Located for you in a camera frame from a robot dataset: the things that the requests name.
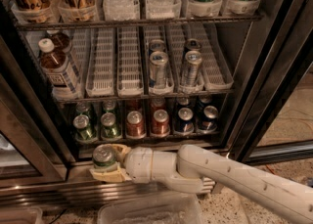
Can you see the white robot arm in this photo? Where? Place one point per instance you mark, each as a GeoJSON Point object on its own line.
{"type": "Point", "coordinates": [189, 169]}

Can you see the clear plastic bin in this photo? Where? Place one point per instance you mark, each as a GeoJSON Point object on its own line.
{"type": "Point", "coordinates": [160, 208]}

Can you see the blue can back-left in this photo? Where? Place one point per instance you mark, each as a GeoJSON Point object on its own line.
{"type": "Point", "coordinates": [182, 102]}

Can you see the blue soda can front-right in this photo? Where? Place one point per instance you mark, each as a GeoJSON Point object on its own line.
{"type": "Point", "coordinates": [208, 119]}

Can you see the orange soda can front-left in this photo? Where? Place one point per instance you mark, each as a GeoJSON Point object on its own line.
{"type": "Point", "coordinates": [135, 126]}

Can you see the clear plastic bin corner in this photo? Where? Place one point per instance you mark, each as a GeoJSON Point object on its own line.
{"type": "Point", "coordinates": [21, 216]}

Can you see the green can back-left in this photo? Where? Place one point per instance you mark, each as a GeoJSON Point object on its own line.
{"type": "Point", "coordinates": [84, 129]}

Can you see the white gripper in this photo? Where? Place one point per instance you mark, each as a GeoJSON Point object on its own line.
{"type": "Point", "coordinates": [138, 163]}

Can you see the wire fridge shelf upper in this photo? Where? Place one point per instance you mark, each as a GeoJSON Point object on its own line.
{"type": "Point", "coordinates": [141, 22]}

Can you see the silver tall can front-right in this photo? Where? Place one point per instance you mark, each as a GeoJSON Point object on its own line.
{"type": "Point", "coordinates": [191, 68]}

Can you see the red can back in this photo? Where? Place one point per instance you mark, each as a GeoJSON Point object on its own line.
{"type": "Point", "coordinates": [158, 104]}

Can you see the dark tall can back-right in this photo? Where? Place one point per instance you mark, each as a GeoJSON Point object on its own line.
{"type": "Point", "coordinates": [192, 44]}

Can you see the blue can back-right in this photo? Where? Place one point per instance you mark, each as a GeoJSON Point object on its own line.
{"type": "Point", "coordinates": [204, 100]}

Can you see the green soda can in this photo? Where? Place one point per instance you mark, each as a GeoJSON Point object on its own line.
{"type": "Point", "coordinates": [104, 158]}

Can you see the steel fridge door frame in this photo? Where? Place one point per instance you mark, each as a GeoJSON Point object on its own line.
{"type": "Point", "coordinates": [28, 157]}

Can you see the silver tall can back-left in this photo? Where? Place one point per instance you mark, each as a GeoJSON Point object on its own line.
{"type": "Point", "coordinates": [156, 45]}

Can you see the silver tall can front-left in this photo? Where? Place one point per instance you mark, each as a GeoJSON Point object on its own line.
{"type": "Point", "coordinates": [158, 62]}

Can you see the red soda can front-right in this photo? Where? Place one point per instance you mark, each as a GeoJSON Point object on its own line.
{"type": "Point", "coordinates": [160, 123]}

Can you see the blue soda can front-left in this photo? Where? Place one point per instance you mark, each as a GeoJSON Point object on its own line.
{"type": "Point", "coordinates": [184, 121]}

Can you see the tea bottle white cap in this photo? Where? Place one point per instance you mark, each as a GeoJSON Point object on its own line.
{"type": "Point", "coordinates": [57, 67]}

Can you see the tea bottle behind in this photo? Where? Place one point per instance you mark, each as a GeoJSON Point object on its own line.
{"type": "Point", "coordinates": [62, 41]}

